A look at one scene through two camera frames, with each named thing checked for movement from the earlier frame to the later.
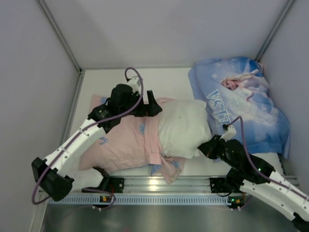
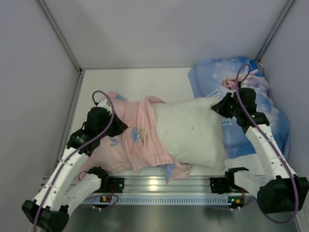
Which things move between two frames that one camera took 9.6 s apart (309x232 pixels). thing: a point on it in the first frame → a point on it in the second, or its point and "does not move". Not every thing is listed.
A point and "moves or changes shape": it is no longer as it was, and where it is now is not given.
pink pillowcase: [134, 143] moves or changes shape
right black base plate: [218, 185] does not move
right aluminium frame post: [275, 30] does not move
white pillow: [184, 125] moves or changes shape
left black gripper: [147, 109] → [115, 125]
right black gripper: [210, 148] → [224, 108]
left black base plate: [114, 185] does not move
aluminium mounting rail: [155, 185] does not move
